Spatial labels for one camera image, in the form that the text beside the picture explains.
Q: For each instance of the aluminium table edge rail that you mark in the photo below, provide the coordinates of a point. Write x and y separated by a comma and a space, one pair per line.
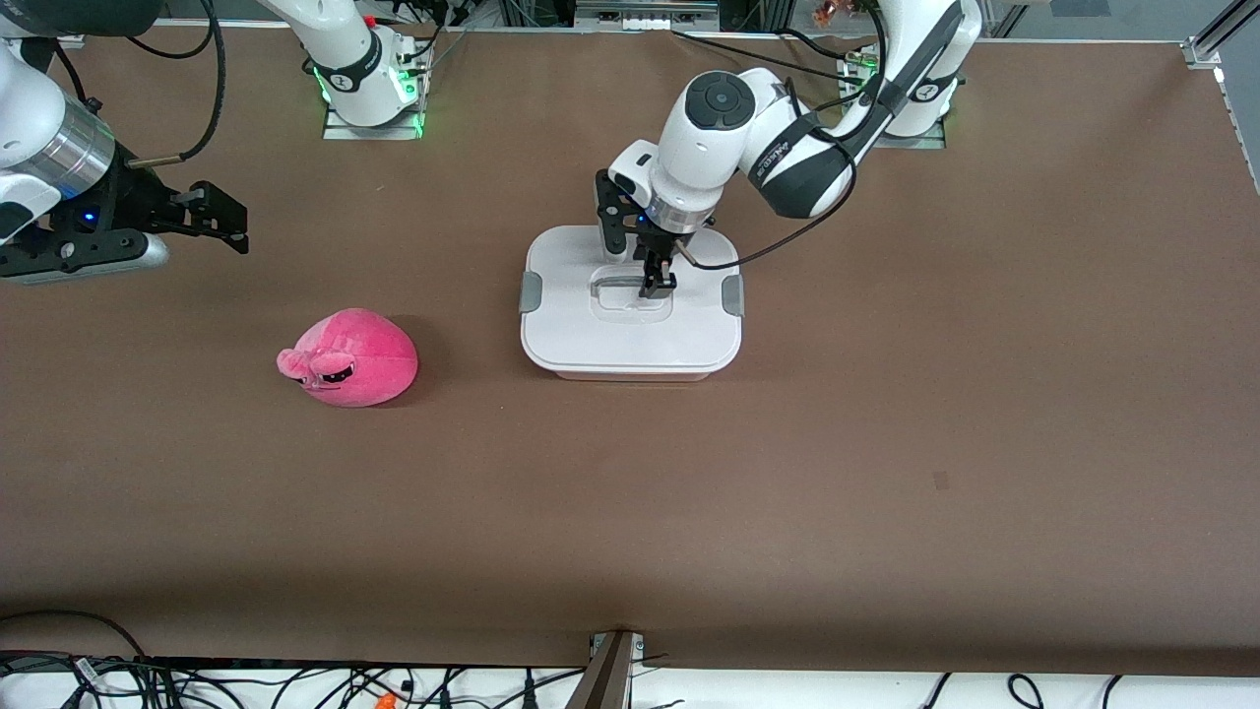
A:
1242, 133

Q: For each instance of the aluminium background frame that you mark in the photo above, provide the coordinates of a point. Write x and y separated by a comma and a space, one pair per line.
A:
645, 14

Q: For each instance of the grey utensil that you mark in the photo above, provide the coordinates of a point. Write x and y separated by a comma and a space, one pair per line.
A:
615, 281

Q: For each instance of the pink plush toy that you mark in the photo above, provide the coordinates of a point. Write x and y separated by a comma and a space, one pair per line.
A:
359, 359

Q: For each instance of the aluminium frame profile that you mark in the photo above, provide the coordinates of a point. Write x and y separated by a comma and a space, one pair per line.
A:
1226, 25

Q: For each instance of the copper coloured background object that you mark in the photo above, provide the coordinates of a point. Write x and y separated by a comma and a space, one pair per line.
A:
826, 12

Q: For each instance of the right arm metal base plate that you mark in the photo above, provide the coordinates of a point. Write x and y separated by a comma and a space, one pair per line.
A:
369, 131

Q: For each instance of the grey box latch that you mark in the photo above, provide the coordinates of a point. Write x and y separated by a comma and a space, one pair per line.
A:
733, 295
531, 292

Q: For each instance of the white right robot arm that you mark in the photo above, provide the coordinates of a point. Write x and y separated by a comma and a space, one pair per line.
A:
345, 59

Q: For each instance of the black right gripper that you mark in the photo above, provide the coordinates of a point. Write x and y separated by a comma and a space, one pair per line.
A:
126, 200

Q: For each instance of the pink object behind bin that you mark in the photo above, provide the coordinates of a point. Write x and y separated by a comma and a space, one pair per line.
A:
630, 376

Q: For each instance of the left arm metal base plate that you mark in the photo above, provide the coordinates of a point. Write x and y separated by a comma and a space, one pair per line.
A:
920, 143

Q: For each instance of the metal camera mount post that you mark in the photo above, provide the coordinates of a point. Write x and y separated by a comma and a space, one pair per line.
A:
605, 679

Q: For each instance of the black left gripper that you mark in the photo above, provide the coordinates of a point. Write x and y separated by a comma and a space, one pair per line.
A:
656, 248

